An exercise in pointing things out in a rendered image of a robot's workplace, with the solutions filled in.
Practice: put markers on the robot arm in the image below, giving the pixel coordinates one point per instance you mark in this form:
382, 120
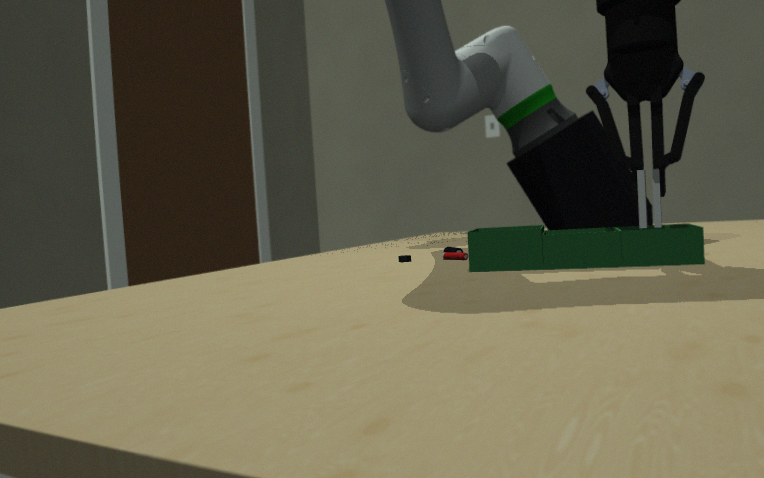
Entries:
443, 87

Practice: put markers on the red cylinder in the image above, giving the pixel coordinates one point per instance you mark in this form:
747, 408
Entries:
455, 256

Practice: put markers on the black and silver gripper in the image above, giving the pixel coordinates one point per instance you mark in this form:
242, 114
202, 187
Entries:
643, 65

